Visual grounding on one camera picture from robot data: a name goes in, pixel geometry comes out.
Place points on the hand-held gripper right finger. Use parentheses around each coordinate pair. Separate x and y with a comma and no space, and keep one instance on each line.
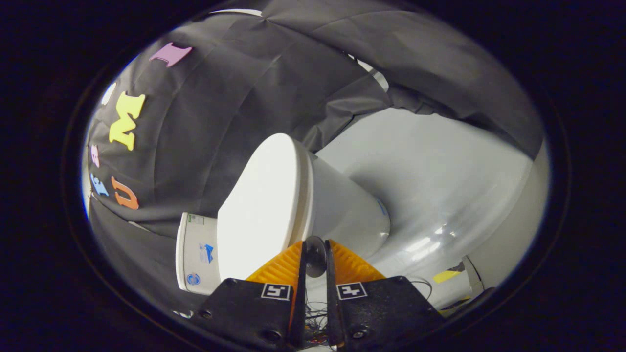
(386,308)

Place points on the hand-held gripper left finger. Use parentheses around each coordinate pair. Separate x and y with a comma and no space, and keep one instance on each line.
(244,308)

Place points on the black backdrop cloth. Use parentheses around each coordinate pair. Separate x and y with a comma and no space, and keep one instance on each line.
(220,98)

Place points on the yellow tape strip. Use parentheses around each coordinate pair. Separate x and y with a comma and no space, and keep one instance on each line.
(446,276)

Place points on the white toilet lid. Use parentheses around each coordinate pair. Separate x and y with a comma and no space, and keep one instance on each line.
(264,205)

